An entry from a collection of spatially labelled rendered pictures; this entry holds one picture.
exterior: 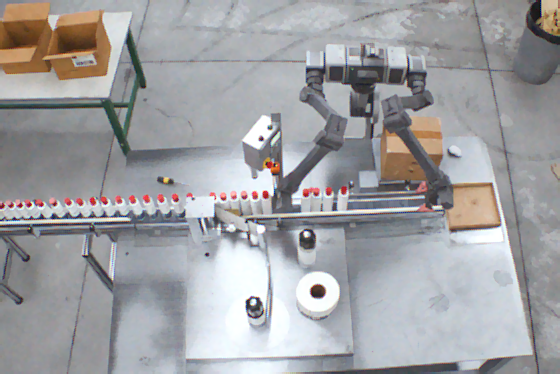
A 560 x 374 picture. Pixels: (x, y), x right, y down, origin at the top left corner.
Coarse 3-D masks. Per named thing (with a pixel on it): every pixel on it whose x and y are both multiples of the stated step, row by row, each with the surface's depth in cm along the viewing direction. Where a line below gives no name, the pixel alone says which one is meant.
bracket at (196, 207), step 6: (186, 198) 289; (192, 198) 289; (198, 198) 289; (204, 198) 289; (210, 198) 289; (186, 204) 288; (192, 204) 288; (198, 204) 287; (204, 204) 287; (210, 204) 287; (186, 210) 286; (192, 210) 286; (198, 210) 286; (204, 210) 286; (210, 210) 286; (186, 216) 284; (192, 216) 284; (198, 216) 284; (204, 216) 284; (210, 216) 284
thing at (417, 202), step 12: (336, 204) 315; (348, 204) 315; (360, 204) 315; (372, 204) 315; (384, 204) 315; (396, 204) 314; (408, 204) 314; (420, 204) 314; (432, 204) 313; (240, 216) 313; (300, 216) 312; (312, 216) 312; (324, 216) 312
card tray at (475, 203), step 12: (456, 192) 322; (468, 192) 322; (480, 192) 322; (492, 192) 321; (456, 204) 318; (468, 204) 318; (480, 204) 318; (492, 204) 317; (456, 216) 315; (468, 216) 314; (480, 216) 314; (492, 216) 314; (456, 228) 311
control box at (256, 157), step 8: (264, 120) 271; (256, 128) 268; (264, 128) 268; (280, 128) 271; (248, 136) 266; (256, 136) 266; (264, 136) 266; (272, 136) 267; (280, 136) 276; (248, 144) 265; (256, 144) 264; (264, 144) 265; (280, 144) 281; (248, 152) 270; (256, 152) 266; (264, 152) 268; (248, 160) 277; (256, 160) 272; (264, 160) 273; (256, 168) 278; (264, 168) 278
